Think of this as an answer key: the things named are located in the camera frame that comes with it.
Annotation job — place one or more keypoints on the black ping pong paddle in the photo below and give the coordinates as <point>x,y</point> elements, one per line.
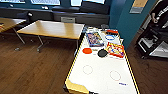
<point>102,52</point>

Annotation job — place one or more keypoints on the light wood office table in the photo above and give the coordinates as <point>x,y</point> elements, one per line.
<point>10,22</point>
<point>53,29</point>

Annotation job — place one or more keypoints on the orange ping pong paddle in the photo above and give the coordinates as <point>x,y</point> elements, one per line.
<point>87,50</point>

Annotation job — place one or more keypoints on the blue board game box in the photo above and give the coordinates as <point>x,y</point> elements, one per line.
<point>94,39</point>

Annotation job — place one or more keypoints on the red board game box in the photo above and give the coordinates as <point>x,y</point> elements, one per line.
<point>115,49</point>

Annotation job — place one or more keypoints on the grey office chair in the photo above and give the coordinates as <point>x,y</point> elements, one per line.
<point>68,19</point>

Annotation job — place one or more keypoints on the dark window bench seat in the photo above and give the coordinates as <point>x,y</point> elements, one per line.
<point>43,12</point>

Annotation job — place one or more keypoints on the black office chair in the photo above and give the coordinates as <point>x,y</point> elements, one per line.
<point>25,15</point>

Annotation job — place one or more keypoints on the black wheeled cart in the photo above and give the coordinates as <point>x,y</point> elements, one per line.
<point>151,43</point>

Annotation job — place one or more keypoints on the yellow air hockey table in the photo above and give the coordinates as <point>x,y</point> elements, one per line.
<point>100,75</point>

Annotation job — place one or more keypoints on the yellow wall sign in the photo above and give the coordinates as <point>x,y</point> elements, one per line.
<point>139,6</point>

